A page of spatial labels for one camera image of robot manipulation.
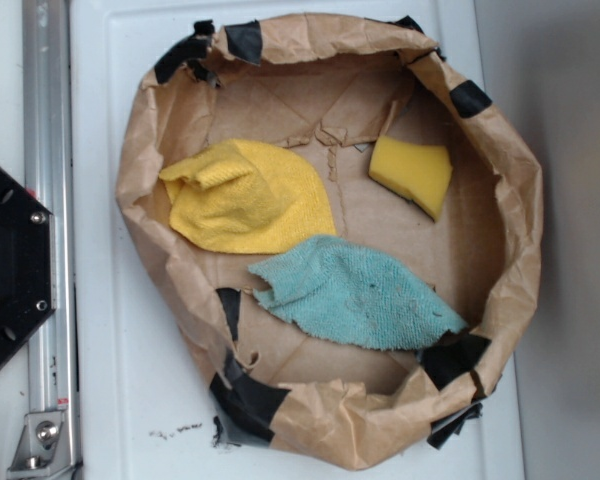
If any yellow cloth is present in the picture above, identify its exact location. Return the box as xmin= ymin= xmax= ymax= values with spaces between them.
xmin=159 ymin=139 xmax=336 ymax=254

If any teal terry cloth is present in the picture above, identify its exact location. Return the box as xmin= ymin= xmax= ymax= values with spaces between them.
xmin=248 ymin=235 xmax=467 ymax=350

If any brown paper bag basket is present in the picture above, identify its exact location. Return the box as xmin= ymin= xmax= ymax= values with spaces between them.
xmin=116 ymin=13 xmax=543 ymax=470

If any yellow sponge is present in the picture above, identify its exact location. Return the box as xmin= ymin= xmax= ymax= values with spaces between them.
xmin=369 ymin=136 xmax=453 ymax=221

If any white tray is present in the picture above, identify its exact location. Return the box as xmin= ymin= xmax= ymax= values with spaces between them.
xmin=69 ymin=0 xmax=527 ymax=480

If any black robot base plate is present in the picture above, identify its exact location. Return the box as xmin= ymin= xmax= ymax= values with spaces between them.
xmin=0 ymin=167 xmax=55 ymax=370

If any aluminium extrusion rail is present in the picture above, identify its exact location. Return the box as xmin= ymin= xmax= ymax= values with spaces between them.
xmin=22 ymin=1 xmax=83 ymax=479

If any metal corner bracket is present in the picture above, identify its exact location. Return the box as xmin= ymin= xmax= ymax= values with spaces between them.
xmin=6 ymin=411 xmax=71 ymax=479

